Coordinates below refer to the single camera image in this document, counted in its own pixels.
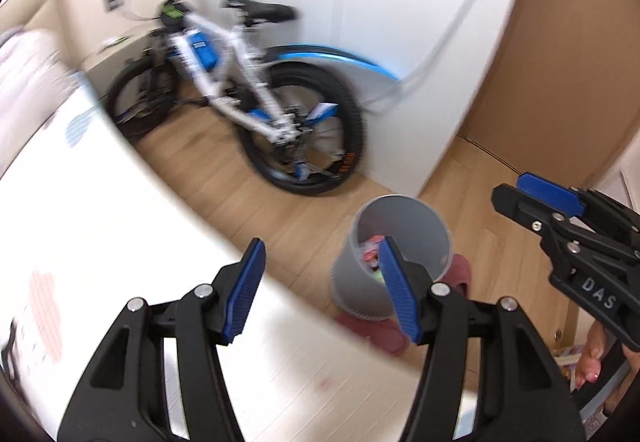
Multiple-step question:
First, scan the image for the brown wooden door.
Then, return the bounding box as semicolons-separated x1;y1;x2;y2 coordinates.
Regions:
461;0;639;187

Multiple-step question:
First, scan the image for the beige upholstered headboard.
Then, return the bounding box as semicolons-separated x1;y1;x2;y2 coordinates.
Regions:
1;0;81;69

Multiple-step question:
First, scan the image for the person right hand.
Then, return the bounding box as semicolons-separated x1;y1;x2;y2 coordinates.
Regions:
575;321;629;416

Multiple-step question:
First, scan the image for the grey plastic trash bin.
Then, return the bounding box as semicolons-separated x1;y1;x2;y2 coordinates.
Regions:
330;194;454;321

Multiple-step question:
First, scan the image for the white bedside table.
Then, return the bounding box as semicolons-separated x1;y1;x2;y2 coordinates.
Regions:
81;32;148;98

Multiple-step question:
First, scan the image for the white hanging cable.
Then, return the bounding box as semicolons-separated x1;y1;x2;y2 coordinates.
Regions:
361;0;533;116

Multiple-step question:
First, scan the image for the wall power socket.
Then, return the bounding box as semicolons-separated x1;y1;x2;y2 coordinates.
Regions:
103;0;124;12

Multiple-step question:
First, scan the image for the white blue bicycle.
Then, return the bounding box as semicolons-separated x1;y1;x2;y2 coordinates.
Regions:
104;0;399;197

